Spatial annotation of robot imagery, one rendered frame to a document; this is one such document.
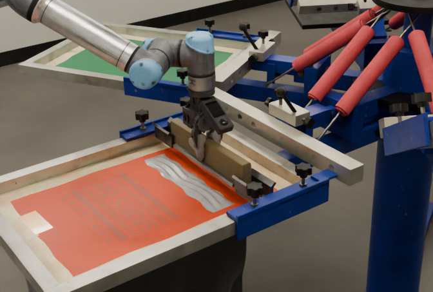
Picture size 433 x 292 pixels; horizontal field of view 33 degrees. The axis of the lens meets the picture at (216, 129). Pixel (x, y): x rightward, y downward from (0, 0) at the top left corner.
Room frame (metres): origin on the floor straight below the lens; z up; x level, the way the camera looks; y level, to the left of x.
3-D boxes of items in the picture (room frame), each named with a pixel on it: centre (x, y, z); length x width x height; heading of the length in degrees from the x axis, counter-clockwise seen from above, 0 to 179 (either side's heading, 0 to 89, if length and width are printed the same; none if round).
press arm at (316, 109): (1.99, -0.26, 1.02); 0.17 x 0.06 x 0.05; 124
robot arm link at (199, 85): (1.81, 0.04, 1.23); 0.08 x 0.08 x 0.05
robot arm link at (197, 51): (1.81, 0.04, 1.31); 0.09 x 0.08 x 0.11; 75
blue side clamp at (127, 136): (2.04, 0.16, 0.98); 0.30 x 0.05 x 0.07; 124
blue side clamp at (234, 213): (1.58, -0.15, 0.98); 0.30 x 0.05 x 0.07; 124
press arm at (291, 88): (2.54, -0.11, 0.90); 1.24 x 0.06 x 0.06; 64
